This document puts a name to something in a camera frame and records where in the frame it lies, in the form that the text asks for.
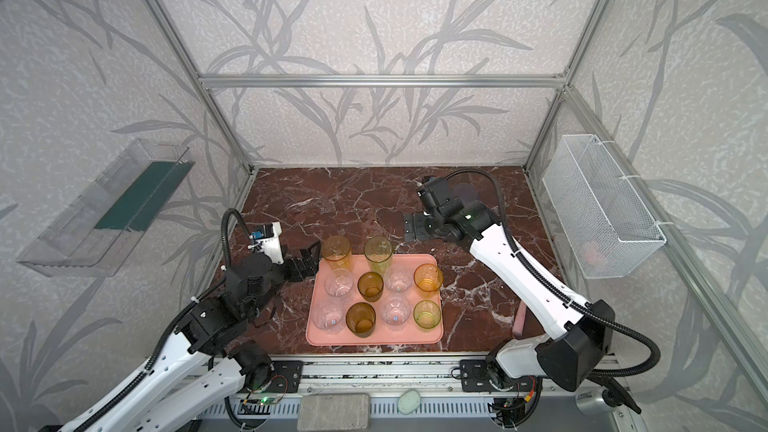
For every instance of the amber dotted glass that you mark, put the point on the amber dotted glass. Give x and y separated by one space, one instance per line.
361 319
370 286

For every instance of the black clamp handle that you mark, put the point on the black clamp handle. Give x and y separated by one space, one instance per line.
614 394

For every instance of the blue frosted plastic cup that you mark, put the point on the blue frosted plastic cup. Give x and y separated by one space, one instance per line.
466 192

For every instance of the green short glass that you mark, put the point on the green short glass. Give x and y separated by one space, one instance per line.
427 314

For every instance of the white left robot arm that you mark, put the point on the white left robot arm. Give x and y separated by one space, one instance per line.
197 362

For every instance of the clear faceted glass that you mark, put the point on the clear faceted glass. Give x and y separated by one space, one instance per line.
328 315
395 311
398 279
338 282

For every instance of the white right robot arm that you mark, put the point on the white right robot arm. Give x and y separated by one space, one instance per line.
577 333

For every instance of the yellow tall glass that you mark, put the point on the yellow tall glass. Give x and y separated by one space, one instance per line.
336 251

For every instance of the yellow short glass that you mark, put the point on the yellow short glass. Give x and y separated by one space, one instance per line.
428 279

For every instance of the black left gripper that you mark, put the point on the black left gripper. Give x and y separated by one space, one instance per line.
302 262

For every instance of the white wire wall basket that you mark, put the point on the white wire wall basket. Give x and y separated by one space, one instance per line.
609 228

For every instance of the clear plastic wall bin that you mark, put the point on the clear plastic wall bin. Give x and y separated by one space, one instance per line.
94 235

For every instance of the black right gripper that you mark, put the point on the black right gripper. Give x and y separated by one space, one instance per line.
417 226

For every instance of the grey foam block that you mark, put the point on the grey foam block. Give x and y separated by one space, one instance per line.
334 412

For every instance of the pale green oval pad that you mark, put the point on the pale green oval pad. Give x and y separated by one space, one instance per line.
409 402

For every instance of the tall green glass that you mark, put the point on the tall green glass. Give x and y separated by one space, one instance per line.
378 252

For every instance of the pink plastic tray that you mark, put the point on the pink plastic tray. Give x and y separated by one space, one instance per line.
411 334

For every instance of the purple plastic scoop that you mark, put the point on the purple plastic scoop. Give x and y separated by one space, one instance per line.
518 327

